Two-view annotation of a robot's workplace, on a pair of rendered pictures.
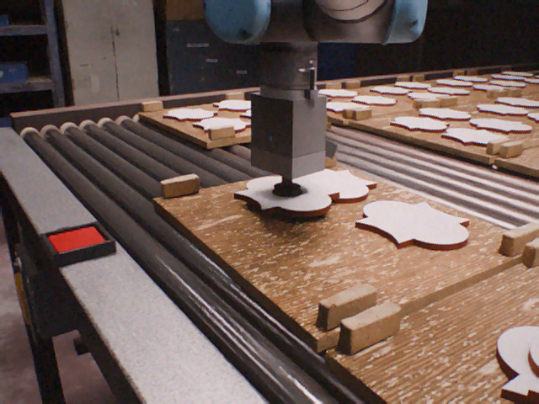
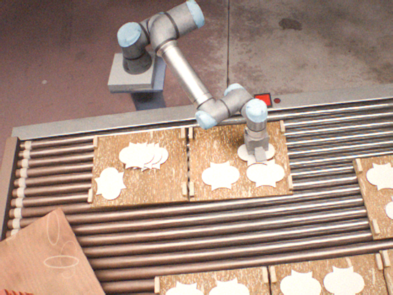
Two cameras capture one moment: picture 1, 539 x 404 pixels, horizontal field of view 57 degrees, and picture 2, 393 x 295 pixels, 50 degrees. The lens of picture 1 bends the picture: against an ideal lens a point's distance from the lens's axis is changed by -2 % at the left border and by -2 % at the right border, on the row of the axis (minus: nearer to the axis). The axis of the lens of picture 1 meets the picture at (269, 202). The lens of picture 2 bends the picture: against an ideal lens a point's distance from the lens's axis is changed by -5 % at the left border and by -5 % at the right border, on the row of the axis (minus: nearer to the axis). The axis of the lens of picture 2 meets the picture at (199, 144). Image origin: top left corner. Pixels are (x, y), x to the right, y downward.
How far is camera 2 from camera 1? 1.94 m
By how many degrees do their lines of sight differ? 91
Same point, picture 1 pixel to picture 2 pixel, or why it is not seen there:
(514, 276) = (183, 177)
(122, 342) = not seen: hidden behind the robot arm
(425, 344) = (176, 143)
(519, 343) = (164, 153)
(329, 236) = (227, 152)
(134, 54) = not seen: outside the picture
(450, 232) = (207, 177)
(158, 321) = not seen: hidden behind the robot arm
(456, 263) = (196, 170)
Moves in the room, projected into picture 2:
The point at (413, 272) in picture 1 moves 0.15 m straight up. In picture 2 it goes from (199, 158) to (194, 139)
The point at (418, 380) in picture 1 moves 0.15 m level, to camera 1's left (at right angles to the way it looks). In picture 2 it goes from (170, 136) to (188, 111)
